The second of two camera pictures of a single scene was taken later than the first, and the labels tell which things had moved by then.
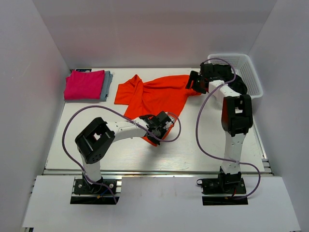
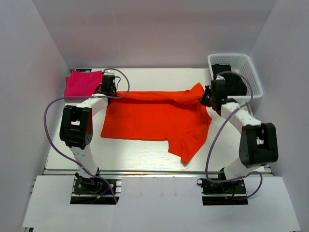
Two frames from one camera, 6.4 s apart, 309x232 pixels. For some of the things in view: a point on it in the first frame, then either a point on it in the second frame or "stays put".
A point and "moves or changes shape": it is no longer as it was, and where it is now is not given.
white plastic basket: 242,65 stays put
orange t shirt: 160,100 moves or changes shape
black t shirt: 223,72 stays put
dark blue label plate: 84,70 stays put
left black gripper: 164,130 -> 115,91
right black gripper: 194,76 -> 203,100
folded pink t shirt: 84,85 stays put
